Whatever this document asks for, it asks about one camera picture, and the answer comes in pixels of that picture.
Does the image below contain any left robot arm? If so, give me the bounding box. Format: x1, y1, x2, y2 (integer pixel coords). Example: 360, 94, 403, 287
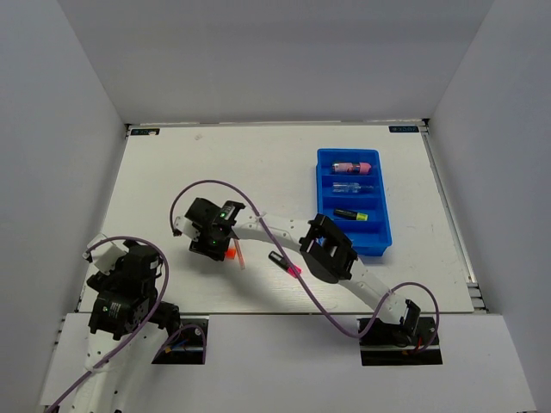
46, 236, 182, 412

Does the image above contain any clear spray bottle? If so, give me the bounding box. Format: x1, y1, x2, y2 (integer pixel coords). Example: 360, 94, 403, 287
331, 182, 375, 194

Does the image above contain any yellow highlighter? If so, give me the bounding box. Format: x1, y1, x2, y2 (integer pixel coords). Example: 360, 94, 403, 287
333, 208, 368, 221

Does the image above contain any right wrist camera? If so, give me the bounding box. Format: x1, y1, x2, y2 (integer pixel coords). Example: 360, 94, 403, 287
172, 214, 201, 242

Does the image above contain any pink highlighter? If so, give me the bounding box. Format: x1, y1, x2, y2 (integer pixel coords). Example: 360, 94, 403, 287
268, 250, 301, 278

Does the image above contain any pink patterned tube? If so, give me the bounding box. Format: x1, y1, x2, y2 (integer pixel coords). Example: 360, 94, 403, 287
331, 162, 372, 176

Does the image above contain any orange refill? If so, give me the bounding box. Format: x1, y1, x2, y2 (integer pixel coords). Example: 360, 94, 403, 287
233, 238, 246, 270

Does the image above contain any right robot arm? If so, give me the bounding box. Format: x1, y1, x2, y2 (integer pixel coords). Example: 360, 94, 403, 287
174, 198, 420, 345

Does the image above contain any table label sticker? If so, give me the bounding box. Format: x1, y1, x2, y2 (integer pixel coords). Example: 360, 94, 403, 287
130, 128, 160, 136
388, 125, 419, 133

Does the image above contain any left table label sticker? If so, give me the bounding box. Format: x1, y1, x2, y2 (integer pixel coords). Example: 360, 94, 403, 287
130, 128, 160, 136

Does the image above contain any orange highlighter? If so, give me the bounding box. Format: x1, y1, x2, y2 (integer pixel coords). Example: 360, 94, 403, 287
225, 248, 237, 260

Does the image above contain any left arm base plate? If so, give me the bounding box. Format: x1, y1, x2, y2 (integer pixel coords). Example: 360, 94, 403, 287
152, 315, 210, 366

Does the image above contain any blue compartment tray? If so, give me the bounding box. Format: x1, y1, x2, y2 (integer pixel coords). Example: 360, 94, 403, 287
315, 148, 393, 256

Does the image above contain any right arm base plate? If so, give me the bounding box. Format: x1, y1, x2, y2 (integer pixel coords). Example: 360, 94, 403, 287
359, 317, 443, 367

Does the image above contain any right table label sticker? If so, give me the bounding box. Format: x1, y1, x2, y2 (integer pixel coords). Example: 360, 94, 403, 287
388, 125, 419, 133

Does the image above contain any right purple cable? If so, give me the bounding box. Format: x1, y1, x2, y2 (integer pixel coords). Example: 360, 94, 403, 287
169, 179, 441, 354

